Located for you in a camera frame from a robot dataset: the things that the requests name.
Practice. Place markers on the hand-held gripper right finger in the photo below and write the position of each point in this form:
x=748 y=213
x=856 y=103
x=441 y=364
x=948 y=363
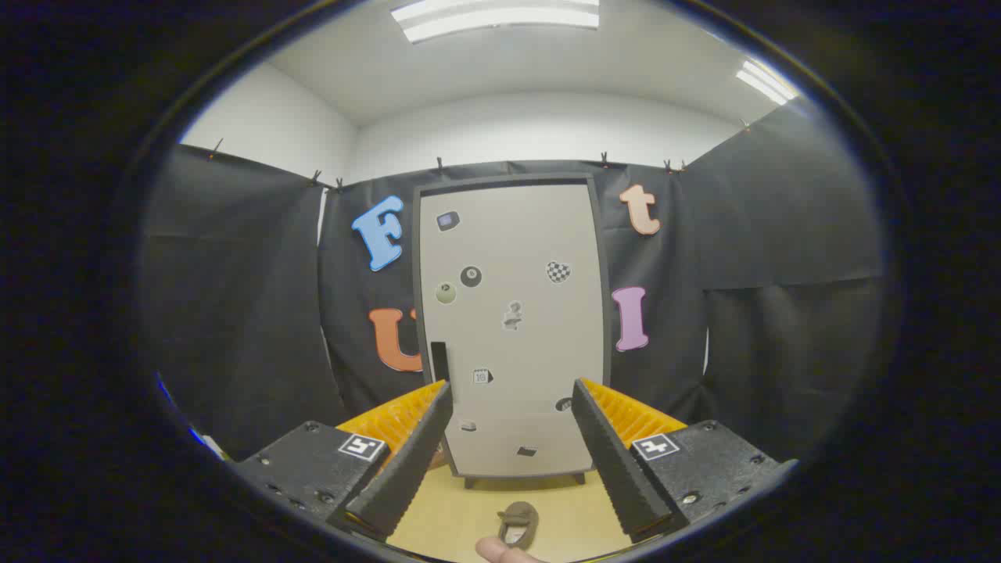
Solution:
x=618 y=469

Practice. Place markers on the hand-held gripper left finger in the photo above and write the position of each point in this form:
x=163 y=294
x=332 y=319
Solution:
x=407 y=469

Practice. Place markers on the brown fuzzy slipper shoe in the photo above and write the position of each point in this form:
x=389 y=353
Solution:
x=518 y=518

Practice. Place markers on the grey shoe cabinet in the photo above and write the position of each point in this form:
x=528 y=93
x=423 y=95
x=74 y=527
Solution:
x=508 y=179

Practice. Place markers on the white cluttered desk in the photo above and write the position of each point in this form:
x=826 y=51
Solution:
x=209 y=444

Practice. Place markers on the black backdrop cloth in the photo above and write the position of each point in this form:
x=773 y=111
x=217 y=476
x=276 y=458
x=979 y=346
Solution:
x=235 y=297

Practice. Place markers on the narrow ceiling light panel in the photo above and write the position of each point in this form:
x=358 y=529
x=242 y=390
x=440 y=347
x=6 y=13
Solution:
x=766 y=82

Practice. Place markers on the wide ceiling light panel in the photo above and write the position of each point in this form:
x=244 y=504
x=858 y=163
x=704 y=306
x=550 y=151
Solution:
x=500 y=16

